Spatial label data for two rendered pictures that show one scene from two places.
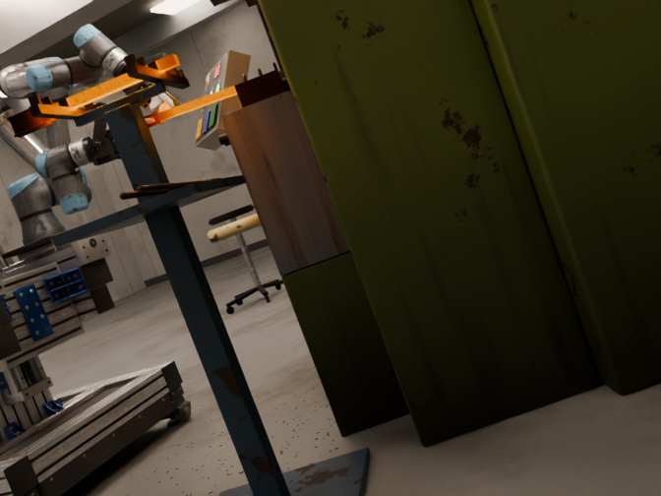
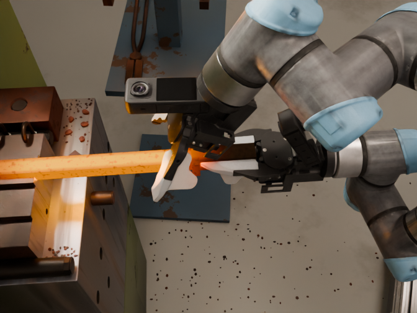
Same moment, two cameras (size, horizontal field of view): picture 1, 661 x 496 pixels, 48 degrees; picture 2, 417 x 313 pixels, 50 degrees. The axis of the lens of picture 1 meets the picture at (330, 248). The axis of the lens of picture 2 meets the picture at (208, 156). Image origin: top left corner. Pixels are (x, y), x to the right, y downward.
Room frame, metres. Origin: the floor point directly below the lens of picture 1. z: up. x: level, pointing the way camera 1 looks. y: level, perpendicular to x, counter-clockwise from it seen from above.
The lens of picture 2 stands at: (2.56, 0.32, 1.60)
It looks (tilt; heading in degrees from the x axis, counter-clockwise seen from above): 56 degrees down; 174
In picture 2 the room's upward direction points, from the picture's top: straight up
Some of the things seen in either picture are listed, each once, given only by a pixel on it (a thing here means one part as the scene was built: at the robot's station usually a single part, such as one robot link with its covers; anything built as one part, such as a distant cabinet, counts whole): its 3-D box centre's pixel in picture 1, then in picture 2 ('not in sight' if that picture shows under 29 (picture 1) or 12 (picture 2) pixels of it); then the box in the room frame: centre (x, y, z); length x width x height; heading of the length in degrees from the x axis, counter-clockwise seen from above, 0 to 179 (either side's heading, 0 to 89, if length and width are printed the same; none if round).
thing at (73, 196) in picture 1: (72, 194); (372, 190); (2.20, 0.66, 0.89); 0.11 x 0.08 x 0.11; 8
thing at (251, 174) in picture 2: not in sight; (259, 166); (2.19, 0.44, 1.00); 0.09 x 0.05 x 0.02; 91
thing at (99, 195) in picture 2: not in sight; (102, 197); (2.15, 0.16, 0.87); 0.04 x 0.03 x 0.03; 88
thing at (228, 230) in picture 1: (270, 216); not in sight; (2.53, 0.16, 0.62); 0.44 x 0.05 x 0.05; 88
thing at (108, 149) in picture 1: (109, 145); (291, 160); (2.17, 0.50, 0.98); 0.12 x 0.08 x 0.09; 88
